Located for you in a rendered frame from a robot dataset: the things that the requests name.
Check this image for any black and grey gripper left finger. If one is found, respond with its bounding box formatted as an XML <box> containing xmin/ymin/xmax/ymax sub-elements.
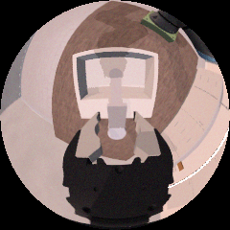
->
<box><xmin>62</xmin><ymin>111</ymin><xmax>103</xmax><ymax>188</ymax></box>

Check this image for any grey mixer tap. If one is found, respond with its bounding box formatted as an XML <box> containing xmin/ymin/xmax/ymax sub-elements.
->
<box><xmin>107</xmin><ymin>78</ymin><xmax>127</xmax><ymax>140</ymax></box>

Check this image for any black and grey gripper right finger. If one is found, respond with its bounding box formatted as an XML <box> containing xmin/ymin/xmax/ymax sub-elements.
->
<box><xmin>133</xmin><ymin>111</ymin><xmax>174</xmax><ymax>185</ymax></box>

